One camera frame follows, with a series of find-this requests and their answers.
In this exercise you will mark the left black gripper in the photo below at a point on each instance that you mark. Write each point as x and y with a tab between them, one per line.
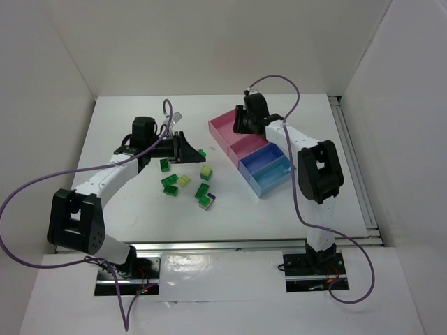
177	148

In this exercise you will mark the small green lego piece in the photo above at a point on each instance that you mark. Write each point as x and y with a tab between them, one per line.
202	153

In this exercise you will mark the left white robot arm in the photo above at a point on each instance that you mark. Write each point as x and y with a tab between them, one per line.
76	216

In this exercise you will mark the green and yellow lego stack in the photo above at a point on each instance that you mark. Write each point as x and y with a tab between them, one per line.
206	172

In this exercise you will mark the small pink container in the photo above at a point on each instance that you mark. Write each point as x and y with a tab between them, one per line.
244	147

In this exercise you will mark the large pink container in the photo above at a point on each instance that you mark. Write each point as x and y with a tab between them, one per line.
221	129

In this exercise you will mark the green yellow blue lego stack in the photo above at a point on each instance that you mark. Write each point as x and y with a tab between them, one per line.
205	201

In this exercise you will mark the aluminium side rail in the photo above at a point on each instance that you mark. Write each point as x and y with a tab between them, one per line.
373	233

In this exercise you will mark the green narrow lego brick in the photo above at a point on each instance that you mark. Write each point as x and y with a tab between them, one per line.
202	190

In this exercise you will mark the yellow lego brick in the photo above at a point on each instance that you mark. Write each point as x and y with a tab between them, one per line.
183	181

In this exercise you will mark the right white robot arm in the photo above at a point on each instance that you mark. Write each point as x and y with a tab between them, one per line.
315	171

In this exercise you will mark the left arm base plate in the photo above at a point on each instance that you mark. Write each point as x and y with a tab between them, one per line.
145	278

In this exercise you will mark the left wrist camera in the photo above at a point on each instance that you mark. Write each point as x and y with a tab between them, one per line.
176	117

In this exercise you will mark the green small lego upside down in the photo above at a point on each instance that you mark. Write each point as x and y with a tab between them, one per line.
170	190

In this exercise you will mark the aluminium front rail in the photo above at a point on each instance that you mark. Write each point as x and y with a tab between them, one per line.
220	245

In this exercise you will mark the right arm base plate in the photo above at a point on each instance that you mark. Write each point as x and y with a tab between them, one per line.
302	277

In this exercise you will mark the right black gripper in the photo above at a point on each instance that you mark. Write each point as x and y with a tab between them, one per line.
238	119

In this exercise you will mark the light blue container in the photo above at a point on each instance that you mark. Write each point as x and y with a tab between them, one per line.
270	177

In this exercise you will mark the green long lego brick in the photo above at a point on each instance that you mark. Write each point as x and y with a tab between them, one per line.
170	180

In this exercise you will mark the dark blue container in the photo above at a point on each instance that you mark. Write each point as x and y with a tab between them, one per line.
258	159

